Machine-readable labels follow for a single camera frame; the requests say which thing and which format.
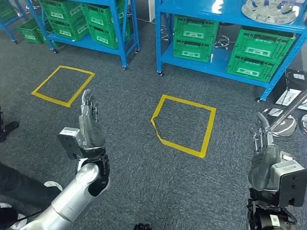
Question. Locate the silver wheel cover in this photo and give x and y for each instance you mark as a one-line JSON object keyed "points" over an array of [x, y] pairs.
{"points": [[271, 12]]}

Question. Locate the silver round base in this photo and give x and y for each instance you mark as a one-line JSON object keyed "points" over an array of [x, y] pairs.
{"points": [[304, 124]]}

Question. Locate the black swivel stool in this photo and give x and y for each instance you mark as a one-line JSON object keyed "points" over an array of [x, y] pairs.
{"points": [[221, 39]]}

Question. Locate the black stand foot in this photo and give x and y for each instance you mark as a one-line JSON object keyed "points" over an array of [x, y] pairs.
{"points": [[8, 128]]}

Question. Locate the blue metal shelf rack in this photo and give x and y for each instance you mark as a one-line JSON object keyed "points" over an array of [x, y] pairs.
{"points": [[215, 62], [82, 43], [9, 19]]}

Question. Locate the black box with label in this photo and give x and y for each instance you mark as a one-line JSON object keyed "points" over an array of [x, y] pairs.
{"points": [[287, 82]]}

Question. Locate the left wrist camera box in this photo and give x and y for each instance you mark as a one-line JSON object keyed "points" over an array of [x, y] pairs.
{"points": [[69, 143]]}

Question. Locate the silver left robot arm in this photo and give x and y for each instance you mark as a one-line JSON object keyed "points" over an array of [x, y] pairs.
{"points": [[72, 196]]}

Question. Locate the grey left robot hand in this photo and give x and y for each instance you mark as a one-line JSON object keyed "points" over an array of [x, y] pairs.
{"points": [[90, 133]]}

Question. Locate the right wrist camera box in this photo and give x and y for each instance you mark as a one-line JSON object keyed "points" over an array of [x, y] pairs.
{"points": [[291, 182]]}

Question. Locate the yellow floor tape square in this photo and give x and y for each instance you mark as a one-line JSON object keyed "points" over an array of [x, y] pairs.
{"points": [[209, 133], [76, 70]]}

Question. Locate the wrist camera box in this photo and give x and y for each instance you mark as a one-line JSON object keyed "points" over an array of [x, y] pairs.
{"points": [[69, 143], [291, 182]]}

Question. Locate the silver stanchion with round base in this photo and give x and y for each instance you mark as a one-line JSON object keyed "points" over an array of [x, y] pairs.
{"points": [[285, 123]]}

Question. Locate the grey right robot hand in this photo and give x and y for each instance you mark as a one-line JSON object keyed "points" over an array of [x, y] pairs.
{"points": [[262, 168]]}

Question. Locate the white cabinet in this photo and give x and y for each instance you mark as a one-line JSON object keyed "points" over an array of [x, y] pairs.
{"points": [[151, 9]]}

